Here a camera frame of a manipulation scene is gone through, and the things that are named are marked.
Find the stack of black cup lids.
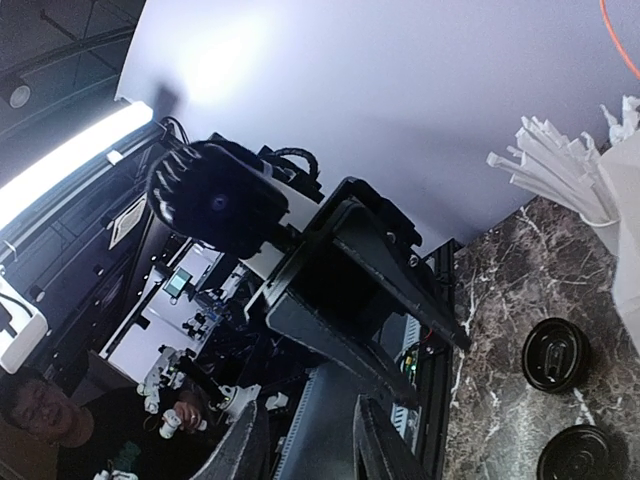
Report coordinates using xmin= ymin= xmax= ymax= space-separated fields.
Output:
xmin=521 ymin=317 xmax=591 ymax=395

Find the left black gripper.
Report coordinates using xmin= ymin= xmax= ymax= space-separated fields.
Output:
xmin=247 ymin=177 xmax=472 ymax=408

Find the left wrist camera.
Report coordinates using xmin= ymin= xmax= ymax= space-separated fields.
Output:
xmin=145 ymin=139 xmax=324 ymax=276

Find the black cup lid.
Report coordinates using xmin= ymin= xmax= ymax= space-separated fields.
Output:
xmin=536 ymin=424 xmax=620 ymax=480

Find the white paper cup with straws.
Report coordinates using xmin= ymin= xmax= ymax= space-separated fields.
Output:
xmin=598 ymin=140 xmax=639 ymax=336

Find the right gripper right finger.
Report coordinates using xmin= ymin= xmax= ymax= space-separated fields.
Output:
xmin=353 ymin=395 xmax=429 ymax=480

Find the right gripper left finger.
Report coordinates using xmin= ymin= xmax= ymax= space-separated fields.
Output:
xmin=192 ymin=400 xmax=270 ymax=480

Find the white fluorescent light bar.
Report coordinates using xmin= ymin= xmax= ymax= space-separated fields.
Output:
xmin=1 ymin=101 xmax=153 ymax=228

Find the person in black shirt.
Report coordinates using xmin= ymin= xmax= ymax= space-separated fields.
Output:
xmin=1 ymin=367 xmax=215 ymax=479

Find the bundle of wrapped white straws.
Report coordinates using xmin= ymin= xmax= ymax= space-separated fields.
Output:
xmin=486 ymin=96 xmax=639 ymax=225

